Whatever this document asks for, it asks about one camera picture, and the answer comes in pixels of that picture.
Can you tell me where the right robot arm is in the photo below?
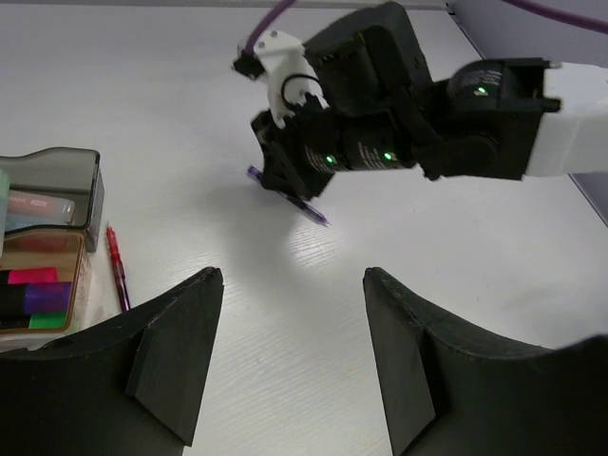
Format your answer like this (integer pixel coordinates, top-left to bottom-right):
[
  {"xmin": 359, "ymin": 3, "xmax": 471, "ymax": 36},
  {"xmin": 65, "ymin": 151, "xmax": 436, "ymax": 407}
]
[{"xmin": 242, "ymin": 2, "xmax": 607, "ymax": 201}]

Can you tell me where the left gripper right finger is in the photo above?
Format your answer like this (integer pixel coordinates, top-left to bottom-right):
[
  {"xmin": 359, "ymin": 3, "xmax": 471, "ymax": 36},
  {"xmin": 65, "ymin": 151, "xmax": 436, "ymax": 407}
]
[{"xmin": 363, "ymin": 267, "xmax": 607, "ymax": 455}]

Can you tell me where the orange pastel marker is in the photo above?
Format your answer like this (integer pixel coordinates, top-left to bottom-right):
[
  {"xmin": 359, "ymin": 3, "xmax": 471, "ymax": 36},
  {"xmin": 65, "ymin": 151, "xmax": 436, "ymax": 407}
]
[{"xmin": 8, "ymin": 190, "xmax": 75, "ymax": 222}]

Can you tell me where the purple marker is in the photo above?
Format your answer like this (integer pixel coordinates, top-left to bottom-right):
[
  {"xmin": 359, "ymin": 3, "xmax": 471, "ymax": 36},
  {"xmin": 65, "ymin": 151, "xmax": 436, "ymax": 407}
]
[{"xmin": 1, "ymin": 282, "xmax": 71, "ymax": 317}]

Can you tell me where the light green marker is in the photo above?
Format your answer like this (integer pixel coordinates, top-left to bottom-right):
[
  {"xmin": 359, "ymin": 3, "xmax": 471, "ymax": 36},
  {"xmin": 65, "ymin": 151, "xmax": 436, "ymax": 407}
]
[{"xmin": 0, "ymin": 169, "xmax": 10, "ymax": 239}]

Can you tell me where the grey translucent container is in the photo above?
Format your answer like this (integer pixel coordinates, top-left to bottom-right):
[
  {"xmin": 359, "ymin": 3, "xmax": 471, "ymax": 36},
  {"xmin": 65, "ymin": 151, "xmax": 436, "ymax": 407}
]
[{"xmin": 1, "ymin": 147, "xmax": 105, "ymax": 253}]

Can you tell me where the pink black highlighter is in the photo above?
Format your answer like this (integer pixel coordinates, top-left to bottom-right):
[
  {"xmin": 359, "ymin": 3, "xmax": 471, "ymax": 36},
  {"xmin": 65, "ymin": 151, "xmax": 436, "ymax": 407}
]
[{"xmin": 0, "ymin": 267, "xmax": 58, "ymax": 285}]

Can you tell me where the purple ink pen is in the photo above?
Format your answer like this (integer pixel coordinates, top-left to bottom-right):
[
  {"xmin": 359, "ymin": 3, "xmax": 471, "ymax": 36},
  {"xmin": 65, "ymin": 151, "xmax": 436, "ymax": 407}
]
[{"xmin": 247, "ymin": 165, "xmax": 330, "ymax": 226}]

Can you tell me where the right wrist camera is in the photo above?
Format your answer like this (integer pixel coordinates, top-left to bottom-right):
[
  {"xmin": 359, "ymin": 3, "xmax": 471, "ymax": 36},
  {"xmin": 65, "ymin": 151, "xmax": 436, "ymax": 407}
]
[{"xmin": 233, "ymin": 29, "xmax": 328, "ymax": 128}]

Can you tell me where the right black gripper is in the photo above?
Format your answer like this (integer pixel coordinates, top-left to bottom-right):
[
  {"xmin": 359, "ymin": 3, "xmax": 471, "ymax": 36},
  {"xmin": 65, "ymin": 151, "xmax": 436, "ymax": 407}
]
[{"xmin": 251, "ymin": 109, "xmax": 409, "ymax": 201}]

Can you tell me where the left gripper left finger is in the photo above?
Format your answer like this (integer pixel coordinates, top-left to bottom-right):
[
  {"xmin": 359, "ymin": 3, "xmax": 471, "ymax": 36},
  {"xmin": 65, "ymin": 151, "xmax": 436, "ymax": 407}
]
[{"xmin": 1, "ymin": 267, "xmax": 223, "ymax": 455}]

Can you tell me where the red gel pen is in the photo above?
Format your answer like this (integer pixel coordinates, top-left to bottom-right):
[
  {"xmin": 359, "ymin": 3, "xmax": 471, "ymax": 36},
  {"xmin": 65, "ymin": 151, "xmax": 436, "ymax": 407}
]
[{"xmin": 105, "ymin": 224, "xmax": 131, "ymax": 313}]

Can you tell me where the green black highlighter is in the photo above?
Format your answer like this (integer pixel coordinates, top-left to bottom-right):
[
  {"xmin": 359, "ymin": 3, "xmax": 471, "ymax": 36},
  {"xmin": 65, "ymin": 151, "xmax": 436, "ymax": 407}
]
[{"xmin": 1, "ymin": 313, "xmax": 67, "ymax": 331}]

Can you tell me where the orange translucent container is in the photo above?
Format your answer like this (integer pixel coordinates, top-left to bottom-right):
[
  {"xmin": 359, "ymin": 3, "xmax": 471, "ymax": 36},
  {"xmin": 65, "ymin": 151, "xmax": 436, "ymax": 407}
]
[{"xmin": 1, "ymin": 229, "xmax": 90, "ymax": 352}]

